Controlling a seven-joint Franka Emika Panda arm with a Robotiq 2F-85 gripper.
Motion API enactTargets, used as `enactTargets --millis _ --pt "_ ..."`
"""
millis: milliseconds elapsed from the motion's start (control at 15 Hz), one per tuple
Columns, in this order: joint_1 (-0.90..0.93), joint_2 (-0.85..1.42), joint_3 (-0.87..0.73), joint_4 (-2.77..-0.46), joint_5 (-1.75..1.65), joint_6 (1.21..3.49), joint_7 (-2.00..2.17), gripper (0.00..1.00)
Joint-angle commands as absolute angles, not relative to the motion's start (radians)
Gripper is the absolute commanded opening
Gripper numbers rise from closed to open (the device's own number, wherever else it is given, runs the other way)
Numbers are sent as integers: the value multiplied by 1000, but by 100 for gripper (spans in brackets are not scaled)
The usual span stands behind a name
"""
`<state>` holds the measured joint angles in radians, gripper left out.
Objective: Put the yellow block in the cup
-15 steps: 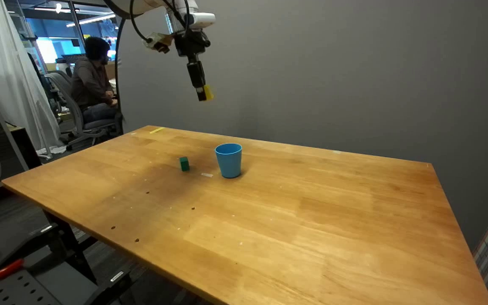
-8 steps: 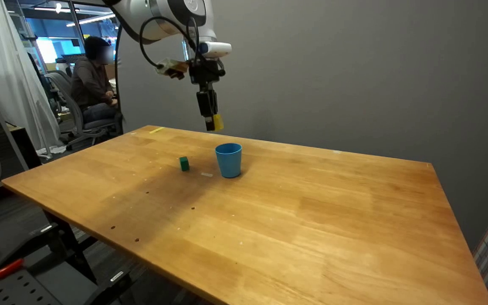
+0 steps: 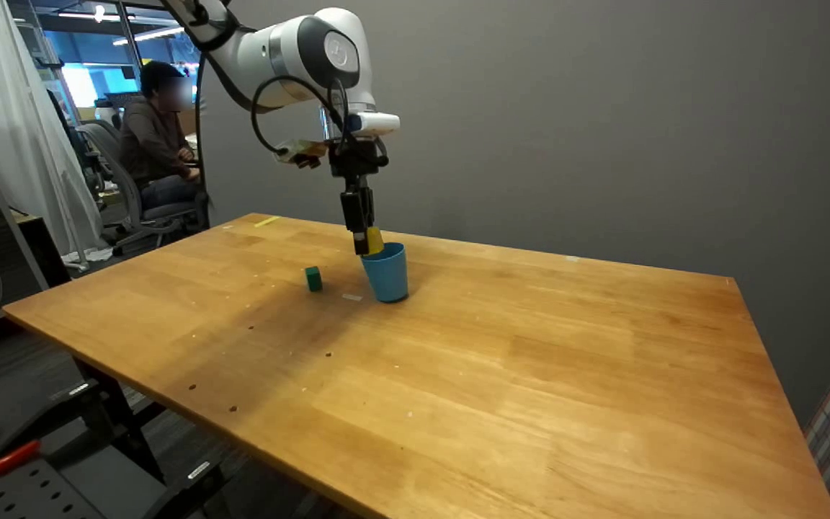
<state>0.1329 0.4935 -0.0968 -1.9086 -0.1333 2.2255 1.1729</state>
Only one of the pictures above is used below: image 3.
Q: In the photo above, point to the white curtain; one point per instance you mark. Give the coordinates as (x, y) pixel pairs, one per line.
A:
(4, 108)

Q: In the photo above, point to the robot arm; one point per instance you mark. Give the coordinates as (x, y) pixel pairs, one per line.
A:
(300, 50)

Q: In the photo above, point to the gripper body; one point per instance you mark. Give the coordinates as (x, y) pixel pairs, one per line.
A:
(354, 160)

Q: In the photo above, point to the yellow block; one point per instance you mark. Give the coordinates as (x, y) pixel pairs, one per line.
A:
(376, 241)

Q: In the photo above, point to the blue cup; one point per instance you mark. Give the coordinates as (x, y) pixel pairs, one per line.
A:
(388, 275)

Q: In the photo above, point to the person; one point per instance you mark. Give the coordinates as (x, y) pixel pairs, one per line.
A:
(155, 144)

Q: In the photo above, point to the yellow tape strip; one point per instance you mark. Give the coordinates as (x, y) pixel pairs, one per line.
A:
(266, 221)

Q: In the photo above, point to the black perforated plate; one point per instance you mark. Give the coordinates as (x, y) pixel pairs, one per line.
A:
(19, 494)

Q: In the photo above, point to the office chair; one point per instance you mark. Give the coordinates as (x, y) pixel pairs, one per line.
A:
(123, 194)

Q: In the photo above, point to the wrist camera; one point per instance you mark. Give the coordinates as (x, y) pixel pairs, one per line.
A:
(302, 151)

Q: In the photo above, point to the green block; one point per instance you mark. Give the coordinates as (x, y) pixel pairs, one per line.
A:
(313, 279)

